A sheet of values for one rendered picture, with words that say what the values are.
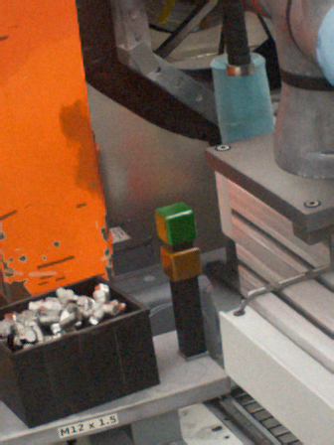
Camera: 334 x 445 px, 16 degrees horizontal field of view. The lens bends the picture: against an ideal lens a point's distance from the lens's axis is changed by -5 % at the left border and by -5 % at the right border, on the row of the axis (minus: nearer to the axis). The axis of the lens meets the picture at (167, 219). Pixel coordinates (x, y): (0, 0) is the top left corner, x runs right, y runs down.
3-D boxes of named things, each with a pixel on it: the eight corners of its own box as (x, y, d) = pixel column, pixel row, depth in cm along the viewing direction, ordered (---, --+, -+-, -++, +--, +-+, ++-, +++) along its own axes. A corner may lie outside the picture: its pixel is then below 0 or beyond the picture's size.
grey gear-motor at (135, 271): (149, 352, 244) (123, 187, 230) (237, 439, 207) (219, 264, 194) (67, 373, 238) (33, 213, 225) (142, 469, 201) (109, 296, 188)
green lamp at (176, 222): (186, 229, 159) (182, 200, 158) (199, 239, 156) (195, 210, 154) (157, 237, 158) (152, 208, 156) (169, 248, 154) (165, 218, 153)
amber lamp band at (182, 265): (191, 265, 161) (187, 236, 159) (203, 276, 157) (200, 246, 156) (162, 273, 160) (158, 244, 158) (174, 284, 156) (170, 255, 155)
